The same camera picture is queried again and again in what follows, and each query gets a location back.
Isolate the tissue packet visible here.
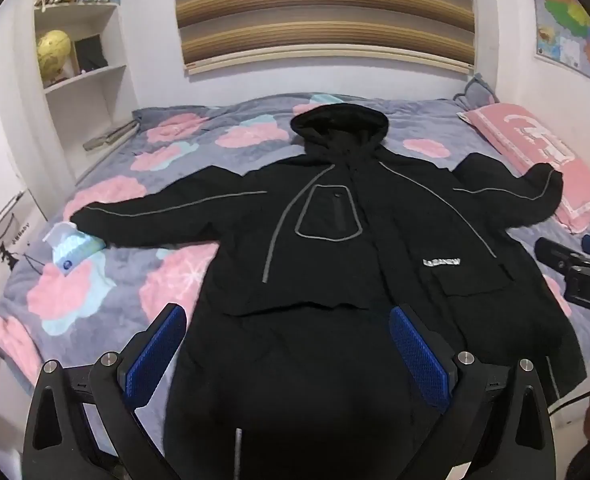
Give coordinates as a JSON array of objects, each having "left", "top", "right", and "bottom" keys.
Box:
[{"left": 42, "top": 220, "right": 106, "bottom": 277}]

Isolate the striped window blind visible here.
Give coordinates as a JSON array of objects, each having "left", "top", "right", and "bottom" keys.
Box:
[{"left": 171, "top": 0, "right": 476, "bottom": 75}]

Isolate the black hooded jacket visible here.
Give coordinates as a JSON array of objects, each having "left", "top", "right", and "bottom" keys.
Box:
[{"left": 69, "top": 105, "right": 588, "bottom": 480}]

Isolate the white bookshelf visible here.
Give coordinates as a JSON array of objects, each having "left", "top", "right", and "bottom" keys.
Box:
[{"left": 32, "top": 0, "right": 140, "bottom": 161}]

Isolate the grey pillow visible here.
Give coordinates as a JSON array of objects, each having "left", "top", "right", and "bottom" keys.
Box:
[{"left": 452, "top": 74, "right": 501, "bottom": 111}]

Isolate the wire laundry rack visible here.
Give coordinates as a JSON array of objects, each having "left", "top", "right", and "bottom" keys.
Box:
[{"left": 0, "top": 190, "right": 32, "bottom": 301}]

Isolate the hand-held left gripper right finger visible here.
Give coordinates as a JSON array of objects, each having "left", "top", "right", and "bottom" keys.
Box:
[{"left": 389, "top": 304, "right": 558, "bottom": 480}]

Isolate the pink pillow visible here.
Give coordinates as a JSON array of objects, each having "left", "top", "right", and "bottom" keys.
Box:
[{"left": 458, "top": 102, "right": 590, "bottom": 233}]

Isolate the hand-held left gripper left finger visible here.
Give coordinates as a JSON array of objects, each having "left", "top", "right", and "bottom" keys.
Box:
[{"left": 22, "top": 302, "right": 188, "bottom": 480}]

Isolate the grey floral blanket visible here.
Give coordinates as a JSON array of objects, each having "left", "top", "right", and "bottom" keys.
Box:
[{"left": 0, "top": 92, "right": 590, "bottom": 461}]

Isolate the stack of flat books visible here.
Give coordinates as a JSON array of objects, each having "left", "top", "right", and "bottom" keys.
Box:
[{"left": 84, "top": 120, "right": 140, "bottom": 151}]

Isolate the black cable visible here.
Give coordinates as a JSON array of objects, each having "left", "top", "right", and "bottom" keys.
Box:
[{"left": 548, "top": 384, "right": 590, "bottom": 417}]

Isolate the black picture frame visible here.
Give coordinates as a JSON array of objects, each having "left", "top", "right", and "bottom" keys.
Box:
[{"left": 72, "top": 34, "right": 110, "bottom": 73}]

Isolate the yellow globe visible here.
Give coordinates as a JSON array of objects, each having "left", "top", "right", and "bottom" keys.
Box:
[{"left": 37, "top": 30, "right": 73, "bottom": 86}]

